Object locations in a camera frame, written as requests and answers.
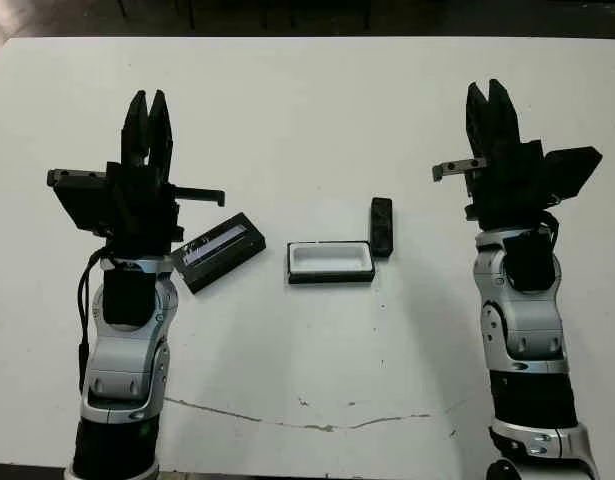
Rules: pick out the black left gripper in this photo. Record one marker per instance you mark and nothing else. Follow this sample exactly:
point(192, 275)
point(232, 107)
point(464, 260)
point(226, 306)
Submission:
point(137, 215)

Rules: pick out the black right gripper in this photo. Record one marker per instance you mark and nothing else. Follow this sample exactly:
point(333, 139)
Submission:
point(507, 185)

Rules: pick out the black box lid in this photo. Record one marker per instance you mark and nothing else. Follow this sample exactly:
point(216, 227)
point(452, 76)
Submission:
point(217, 255)

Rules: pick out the small black camera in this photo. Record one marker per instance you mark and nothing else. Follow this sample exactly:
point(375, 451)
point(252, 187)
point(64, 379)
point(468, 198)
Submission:
point(382, 227)

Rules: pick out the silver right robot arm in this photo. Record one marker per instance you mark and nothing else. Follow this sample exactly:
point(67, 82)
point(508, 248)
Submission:
point(527, 325)

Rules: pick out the black box base white insert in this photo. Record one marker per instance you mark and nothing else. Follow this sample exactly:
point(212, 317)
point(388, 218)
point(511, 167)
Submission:
point(332, 278)

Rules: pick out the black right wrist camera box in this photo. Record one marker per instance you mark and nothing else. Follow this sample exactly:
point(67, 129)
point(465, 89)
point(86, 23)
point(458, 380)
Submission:
point(572, 170)

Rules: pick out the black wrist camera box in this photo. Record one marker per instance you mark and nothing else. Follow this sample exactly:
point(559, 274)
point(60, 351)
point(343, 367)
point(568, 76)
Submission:
point(572, 170)
point(82, 207)

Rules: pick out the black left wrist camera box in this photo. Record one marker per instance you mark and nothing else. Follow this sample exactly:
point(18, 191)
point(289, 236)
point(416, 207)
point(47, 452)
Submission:
point(82, 207)

